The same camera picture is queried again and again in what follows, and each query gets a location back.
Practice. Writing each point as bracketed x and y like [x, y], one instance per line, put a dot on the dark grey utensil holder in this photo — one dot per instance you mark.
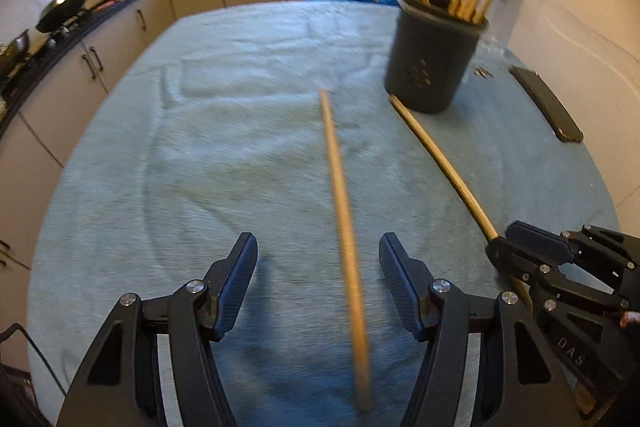
[430, 52]

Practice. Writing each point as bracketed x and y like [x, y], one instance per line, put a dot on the grey-blue tablecloth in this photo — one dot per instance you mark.
[225, 132]

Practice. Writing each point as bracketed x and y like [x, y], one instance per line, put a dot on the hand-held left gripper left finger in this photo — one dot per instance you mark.
[235, 287]

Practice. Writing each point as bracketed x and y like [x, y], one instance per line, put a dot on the smartphone in amber case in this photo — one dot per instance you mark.
[547, 104]

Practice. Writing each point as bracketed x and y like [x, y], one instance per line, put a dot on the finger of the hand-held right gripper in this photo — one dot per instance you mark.
[520, 264]
[537, 238]

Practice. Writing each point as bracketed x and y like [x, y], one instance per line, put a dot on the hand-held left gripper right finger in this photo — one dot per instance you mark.
[400, 287]

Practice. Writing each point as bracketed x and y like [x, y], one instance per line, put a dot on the black gas stove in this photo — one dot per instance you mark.
[50, 34]

